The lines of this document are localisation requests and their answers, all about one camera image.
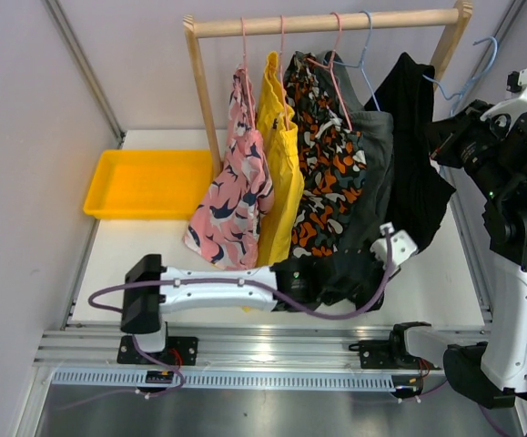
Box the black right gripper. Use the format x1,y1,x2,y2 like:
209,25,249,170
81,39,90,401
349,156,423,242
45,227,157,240
424,99,517,203

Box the black shorts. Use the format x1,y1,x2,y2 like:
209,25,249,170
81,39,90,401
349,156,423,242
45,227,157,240
364,53,455,251

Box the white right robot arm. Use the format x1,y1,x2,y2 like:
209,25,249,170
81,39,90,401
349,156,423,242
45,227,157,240
387,100,527,409

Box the yellow shorts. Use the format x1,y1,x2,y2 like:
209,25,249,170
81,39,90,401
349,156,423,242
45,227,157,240
242,52,303,273

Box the grey shorts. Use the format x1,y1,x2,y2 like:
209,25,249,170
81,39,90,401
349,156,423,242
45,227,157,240
318,50,394,249

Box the orange camouflage shorts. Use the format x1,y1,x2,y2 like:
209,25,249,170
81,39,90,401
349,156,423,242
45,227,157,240
283,51,367,258

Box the blue hanger with grey shorts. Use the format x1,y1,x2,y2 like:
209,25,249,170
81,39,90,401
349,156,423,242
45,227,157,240
326,9,382,113

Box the pink patterned shorts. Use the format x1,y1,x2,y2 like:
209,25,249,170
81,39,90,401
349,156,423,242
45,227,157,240
184,66,252,270

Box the pink hanger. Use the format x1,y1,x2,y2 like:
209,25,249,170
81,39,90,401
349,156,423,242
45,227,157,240
279,15,290,131
306,12,353,131
240,16,256,128

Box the pink hanger leftmost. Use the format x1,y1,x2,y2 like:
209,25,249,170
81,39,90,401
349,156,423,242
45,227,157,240
240,16,256,128

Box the yellow plastic tray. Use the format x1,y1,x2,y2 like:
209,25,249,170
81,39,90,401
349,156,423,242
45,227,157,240
83,149,213,220

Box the wooden clothes rack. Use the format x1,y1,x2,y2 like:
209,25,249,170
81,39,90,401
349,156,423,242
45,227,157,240
182,0,474,172

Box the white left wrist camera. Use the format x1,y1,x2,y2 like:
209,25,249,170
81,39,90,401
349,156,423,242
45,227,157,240
370,222,419,276

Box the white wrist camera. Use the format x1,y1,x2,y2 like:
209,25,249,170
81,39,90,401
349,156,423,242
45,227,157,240
370,222,419,276
480,68,527,127

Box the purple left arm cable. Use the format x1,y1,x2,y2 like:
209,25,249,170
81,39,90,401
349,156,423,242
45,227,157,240
87,227,396,400

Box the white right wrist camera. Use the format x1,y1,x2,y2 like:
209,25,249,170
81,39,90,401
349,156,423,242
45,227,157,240
480,68,527,127

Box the aluminium corner post right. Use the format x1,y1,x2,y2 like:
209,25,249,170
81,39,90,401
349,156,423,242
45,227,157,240
492,0,527,44

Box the aluminium corner post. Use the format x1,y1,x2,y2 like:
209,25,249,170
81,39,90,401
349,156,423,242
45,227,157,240
492,0,527,44
42,0,126,147

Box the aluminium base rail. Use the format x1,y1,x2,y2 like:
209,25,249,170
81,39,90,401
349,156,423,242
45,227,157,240
33,322,494,392

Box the aluminium corner post left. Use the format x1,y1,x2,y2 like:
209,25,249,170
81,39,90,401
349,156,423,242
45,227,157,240
42,0,126,147

